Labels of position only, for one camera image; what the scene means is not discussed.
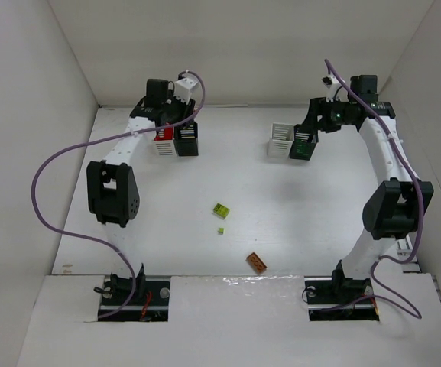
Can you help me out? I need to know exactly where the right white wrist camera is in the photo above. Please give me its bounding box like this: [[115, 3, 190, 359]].
[[322, 74, 342, 102]]

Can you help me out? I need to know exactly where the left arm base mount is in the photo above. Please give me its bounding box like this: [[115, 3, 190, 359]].
[[93, 274, 171, 323]]

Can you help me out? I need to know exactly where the black slotted bin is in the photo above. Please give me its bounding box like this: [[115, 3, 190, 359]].
[[173, 121, 199, 157], [289, 124, 319, 161]]

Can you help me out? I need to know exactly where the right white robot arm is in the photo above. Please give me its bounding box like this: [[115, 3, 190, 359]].
[[289, 72, 434, 304]]

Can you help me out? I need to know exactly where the right black slotted bin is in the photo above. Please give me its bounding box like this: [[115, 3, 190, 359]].
[[289, 124, 319, 161]]

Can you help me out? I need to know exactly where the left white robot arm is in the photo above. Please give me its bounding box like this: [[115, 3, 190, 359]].
[[86, 71, 204, 270]]

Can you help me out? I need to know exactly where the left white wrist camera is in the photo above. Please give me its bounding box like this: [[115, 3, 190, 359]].
[[173, 76, 199, 105]]

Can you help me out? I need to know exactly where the lime green lego lower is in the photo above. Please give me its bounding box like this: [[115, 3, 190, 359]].
[[212, 203, 230, 219]]

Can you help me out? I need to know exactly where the white slotted bin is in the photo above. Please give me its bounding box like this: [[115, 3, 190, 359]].
[[268, 122, 294, 158], [153, 139, 177, 157]]

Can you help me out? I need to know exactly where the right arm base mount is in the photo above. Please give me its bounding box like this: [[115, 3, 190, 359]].
[[302, 277, 380, 322]]

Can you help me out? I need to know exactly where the left black slotted bin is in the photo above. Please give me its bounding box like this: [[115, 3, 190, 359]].
[[173, 121, 199, 157]]

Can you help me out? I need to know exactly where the orange lego plate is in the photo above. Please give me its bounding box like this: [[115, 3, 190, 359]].
[[246, 252, 268, 274]]

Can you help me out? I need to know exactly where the aluminium rail right side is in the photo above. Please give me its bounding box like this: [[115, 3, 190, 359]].
[[397, 236, 422, 274]]

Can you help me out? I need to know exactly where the red lego plate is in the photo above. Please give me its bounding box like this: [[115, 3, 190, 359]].
[[154, 128, 174, 141]]

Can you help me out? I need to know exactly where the right white slotted bin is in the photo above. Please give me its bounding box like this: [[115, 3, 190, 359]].
[[268, 122, 294, 158]]

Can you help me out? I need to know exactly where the left white slotted bin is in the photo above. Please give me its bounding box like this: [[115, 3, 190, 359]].
[[153, 139, 177, 157]]

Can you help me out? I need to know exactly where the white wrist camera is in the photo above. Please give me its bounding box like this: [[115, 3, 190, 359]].
[[173, 76, 199, 105], [322, 74, 342, 102]]

